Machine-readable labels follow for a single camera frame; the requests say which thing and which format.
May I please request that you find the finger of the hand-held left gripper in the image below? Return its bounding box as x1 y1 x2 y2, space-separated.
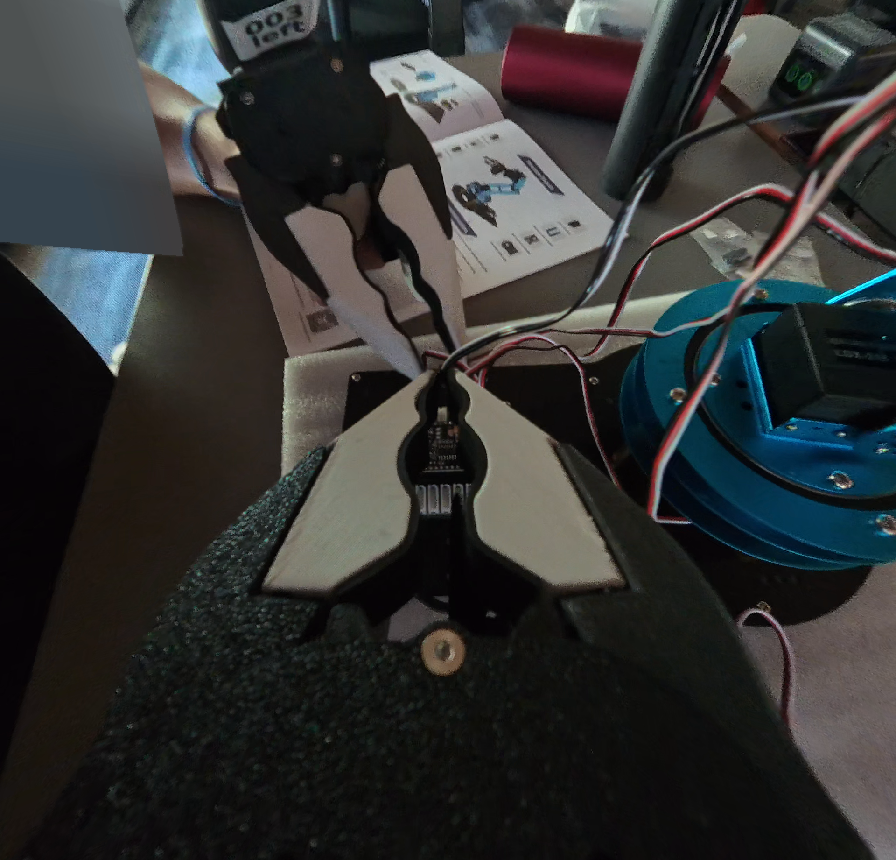
225 154 427 379
360 93 469 357

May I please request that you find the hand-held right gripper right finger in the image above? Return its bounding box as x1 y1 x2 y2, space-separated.
447 373 625 596

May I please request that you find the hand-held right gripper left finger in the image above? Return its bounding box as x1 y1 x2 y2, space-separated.
260 373 442 600

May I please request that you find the control circuit board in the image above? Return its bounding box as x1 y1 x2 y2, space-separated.
413 412 477 525

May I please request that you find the black white servo cable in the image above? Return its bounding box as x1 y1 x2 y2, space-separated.
434 76 896 392

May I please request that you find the person's left forearm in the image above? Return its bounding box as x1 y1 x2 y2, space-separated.
136 62 242 206

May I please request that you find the grey desk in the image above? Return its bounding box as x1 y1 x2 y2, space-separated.
0 16 896 860

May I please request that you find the blue wristband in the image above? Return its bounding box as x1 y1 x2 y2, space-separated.
183 106 239 206

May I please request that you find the white foam sheet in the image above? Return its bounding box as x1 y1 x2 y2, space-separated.
282 303 896 860

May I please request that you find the instruction booklet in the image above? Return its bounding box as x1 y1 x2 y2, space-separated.
241 51 627 357

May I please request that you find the red metal cylinder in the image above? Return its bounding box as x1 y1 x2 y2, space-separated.
500 25 732 122

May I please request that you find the small clear parts bag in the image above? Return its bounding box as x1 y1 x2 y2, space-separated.
689 226 820 280

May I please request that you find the small black box device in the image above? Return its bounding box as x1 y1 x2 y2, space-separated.
770 20 896 105

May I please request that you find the black cylindrical handle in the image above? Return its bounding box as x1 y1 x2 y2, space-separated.
602 0 753 203

